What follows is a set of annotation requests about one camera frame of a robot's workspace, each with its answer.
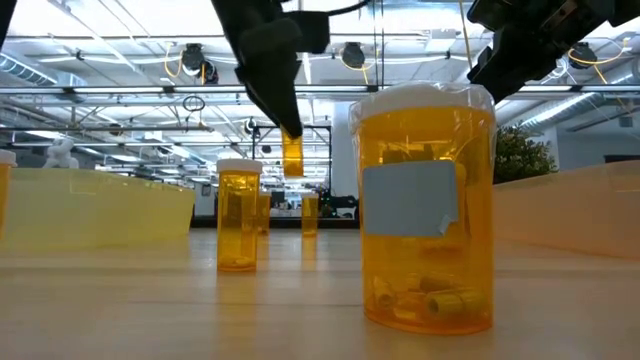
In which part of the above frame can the small amber pill bottle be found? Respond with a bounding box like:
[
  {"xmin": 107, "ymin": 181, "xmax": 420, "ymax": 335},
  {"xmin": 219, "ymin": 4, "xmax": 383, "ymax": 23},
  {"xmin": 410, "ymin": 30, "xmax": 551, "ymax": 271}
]
[{"xmin": 215, "ymin": 158, "xmax": 264, "ymax": 274}]

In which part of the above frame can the black aluminium table frame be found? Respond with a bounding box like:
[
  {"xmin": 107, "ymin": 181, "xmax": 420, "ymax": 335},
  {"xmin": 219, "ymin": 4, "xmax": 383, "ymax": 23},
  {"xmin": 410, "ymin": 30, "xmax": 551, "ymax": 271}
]
[{"xmin": 189, "ymin": 217, "xmax": 361, "ymax": 231}]

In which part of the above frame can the grey ceiling air duct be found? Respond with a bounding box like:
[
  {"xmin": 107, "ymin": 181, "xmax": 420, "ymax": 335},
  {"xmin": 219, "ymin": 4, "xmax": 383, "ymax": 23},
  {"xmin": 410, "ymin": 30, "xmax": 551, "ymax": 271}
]
[
  {"xmin": 0, "ymin": 52, "xmax": 89, "ymax": 104},
  {"xmin": 517, "ymin": 59, "xmax": 640, "ymax": 132}
]

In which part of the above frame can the thin black hanging cable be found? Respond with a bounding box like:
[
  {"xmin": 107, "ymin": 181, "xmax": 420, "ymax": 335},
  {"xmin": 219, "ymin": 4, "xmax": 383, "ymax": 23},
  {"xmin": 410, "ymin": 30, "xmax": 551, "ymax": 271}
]
[{"xmin": 372, "ymin": 0, "xmax": 378, "ymax": 91}]

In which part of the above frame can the black ceiling cord reel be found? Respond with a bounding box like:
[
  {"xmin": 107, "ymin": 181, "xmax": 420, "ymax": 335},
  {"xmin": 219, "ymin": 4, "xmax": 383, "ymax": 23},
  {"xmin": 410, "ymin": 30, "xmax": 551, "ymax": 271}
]
[
  {"xmin": 337, "ymin": 41, "xmax": 379, "ymax": 85},
  {"xmin": 567, "ymin": 38, "xmax": 632, "ymax": 109},
  {"xmin": 164, "ymin": 42, "xmax": 221, "ymax": 86}
]

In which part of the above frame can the white figure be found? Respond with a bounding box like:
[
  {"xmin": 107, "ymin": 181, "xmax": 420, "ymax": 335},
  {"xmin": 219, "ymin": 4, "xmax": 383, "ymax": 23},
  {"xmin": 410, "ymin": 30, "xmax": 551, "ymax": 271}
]
[{"xmin": 42, "ymin": 137, "xmax": 80, "ymax": 170}]

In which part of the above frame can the green potted plant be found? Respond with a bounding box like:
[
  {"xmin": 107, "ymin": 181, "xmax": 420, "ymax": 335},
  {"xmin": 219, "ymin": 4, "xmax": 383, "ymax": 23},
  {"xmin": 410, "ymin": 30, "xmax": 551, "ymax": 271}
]
[{"xmin": 492, "ymin": 124, "xmax": 559, "ymax": 185}]

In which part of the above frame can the amber pill bottle white cap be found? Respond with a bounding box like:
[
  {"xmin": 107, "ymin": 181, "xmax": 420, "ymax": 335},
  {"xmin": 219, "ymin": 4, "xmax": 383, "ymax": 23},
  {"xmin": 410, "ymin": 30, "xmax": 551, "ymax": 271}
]
[{"xmin": 257, "ymin": 192, "xmax": 273, "ymax": 236}]

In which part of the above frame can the black hanging cable loop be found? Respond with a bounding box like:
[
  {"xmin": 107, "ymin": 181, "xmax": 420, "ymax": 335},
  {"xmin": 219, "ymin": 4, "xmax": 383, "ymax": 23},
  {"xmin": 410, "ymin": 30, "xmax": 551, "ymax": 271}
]
[{"xmin": 182, "ymin": 94, "xmax": 207, "ymax": 114}]

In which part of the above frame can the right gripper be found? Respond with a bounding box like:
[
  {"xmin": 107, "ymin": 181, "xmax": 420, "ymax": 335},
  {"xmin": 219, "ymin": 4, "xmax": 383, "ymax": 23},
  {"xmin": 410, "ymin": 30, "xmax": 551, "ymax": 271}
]
[{"xmin": 467, "ymin": 0, "xmax": 640, "ymax": 104}]

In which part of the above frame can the labelled large amber pill bottle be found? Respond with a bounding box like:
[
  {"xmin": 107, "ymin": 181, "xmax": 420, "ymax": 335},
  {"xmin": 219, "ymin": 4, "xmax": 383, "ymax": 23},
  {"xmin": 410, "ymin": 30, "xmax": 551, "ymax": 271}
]
[{"xmin": 348, "ymin": 81, "xmax": 497, "ymax": 337}]

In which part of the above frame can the dark distant workstation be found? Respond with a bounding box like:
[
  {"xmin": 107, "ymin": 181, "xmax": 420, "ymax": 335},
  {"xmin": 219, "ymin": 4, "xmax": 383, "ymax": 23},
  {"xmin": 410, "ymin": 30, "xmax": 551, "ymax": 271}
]
[{"xmin": 269, "ymin": 187, "xmax": 361, "ymax": 220}]

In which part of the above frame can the orange plastic bin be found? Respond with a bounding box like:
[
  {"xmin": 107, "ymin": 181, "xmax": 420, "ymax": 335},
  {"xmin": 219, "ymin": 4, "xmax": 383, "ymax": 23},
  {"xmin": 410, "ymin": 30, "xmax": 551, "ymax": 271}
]
[{"xmin": 492, "ymin": 160, "xmax": 640, "ymax": 261}]

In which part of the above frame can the small white ball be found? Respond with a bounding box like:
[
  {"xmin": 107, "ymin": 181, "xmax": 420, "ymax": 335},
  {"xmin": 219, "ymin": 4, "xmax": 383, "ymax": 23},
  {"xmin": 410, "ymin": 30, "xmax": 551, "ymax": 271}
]
[
  {"xmin": 281, "ymin": 127, "xmax": 305, "ymax": 180},
  {"xmin": 0, "ymin": 148, "xmax": 18, "ymax": 241}
]

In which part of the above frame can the black distant station frame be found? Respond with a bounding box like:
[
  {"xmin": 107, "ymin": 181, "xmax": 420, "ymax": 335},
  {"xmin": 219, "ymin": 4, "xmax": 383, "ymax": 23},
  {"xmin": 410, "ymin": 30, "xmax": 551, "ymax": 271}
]
[{"xmin": 251, "ymin": 123, "xmax": 334, "ymax": 189}]

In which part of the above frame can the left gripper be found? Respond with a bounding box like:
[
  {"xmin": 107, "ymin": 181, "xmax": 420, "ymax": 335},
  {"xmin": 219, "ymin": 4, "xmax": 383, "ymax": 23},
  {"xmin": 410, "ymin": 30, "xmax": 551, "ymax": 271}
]
[{"xmin": 209, "ymin": 0, "xmax": 305, "ymax": 141}]

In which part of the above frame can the yellow plastic bin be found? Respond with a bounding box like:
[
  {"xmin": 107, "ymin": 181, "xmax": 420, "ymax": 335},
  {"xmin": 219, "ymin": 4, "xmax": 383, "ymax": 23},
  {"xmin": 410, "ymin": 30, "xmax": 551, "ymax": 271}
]
[{"xmin": 0, "ymin": 167, "xmax": 197, "ymax": 254}]

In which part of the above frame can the yellow power cord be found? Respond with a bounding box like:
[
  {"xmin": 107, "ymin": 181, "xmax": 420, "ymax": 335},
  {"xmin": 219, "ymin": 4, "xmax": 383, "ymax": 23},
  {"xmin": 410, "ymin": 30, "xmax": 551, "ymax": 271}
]
[{"xmin": 457, "ymin": 0, "xmax": 477, "ymax": 85}]

